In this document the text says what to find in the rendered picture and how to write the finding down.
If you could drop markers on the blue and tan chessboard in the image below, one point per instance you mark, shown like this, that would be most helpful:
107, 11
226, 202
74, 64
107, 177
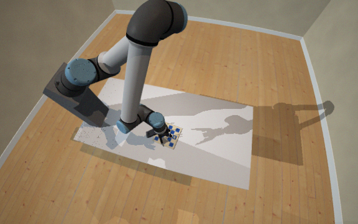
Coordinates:
174, 131

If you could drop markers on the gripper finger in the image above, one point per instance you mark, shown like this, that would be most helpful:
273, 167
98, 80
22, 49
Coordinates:
163, 141

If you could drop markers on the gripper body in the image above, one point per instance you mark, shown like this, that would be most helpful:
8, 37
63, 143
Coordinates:
166, 133

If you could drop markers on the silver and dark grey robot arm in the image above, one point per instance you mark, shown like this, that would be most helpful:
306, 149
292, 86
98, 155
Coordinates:
152, 22

